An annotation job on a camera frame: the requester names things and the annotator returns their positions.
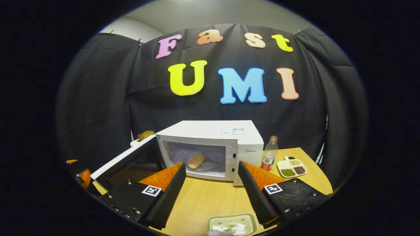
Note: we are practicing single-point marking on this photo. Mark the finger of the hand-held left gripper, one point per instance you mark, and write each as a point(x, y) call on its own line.
point(84, 178)

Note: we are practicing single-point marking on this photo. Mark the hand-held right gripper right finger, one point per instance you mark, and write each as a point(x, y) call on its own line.
point(256, 196)

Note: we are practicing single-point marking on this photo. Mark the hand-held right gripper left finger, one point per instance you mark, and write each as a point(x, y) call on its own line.
point(169, 196)

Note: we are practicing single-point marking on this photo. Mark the pale green rectangular plate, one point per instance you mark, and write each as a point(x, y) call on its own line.
point(231, 224)

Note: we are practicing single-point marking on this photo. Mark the bread bun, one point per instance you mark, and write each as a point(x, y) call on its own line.
point(196, 160)

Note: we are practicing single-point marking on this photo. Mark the white microwave oven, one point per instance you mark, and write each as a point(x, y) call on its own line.
point(213, 131)

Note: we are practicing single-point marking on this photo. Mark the clear plastic bottle red label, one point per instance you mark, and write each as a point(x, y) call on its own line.
point(269, 157)

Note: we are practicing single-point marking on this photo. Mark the white divided dish with beans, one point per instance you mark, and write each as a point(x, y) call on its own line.
point(292, 167)

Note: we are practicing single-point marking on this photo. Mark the white toaster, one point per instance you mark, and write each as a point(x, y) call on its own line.
point(135, 143)

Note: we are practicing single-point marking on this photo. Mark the brown toast slice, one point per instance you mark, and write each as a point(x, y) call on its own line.
point(146, 135)

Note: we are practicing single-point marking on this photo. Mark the black backdrop cloth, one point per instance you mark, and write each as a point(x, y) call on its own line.
point(98, 98)

